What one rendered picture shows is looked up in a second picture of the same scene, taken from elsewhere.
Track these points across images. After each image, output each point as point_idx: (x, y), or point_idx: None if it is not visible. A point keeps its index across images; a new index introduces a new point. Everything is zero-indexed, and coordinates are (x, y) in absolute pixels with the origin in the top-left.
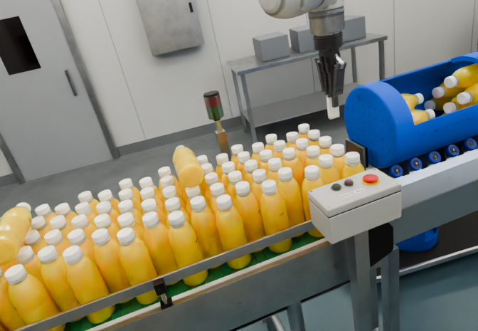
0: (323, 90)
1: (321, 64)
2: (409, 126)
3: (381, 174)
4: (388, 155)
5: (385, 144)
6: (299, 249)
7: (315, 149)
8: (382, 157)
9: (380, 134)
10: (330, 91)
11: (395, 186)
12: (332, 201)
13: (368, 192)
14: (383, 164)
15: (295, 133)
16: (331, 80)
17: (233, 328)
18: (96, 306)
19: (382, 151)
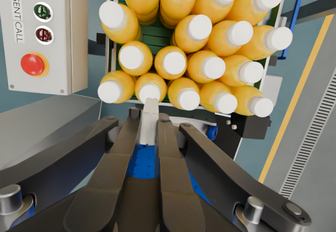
0: (181, 123)
1: (176, 182)
2: None
3: (42, 87)
4: (140, 153)
5: (143, 161)
6: None
7: (168, 64)
8: (151, 150)
9: (152, 170)
10: (133, 121)
11: (7, 79)
12: None
13: (9, 40)
14: (149, 146)
15: (249, 78)
16: (115, 140)
17: None
18: None
19: (151, 155)
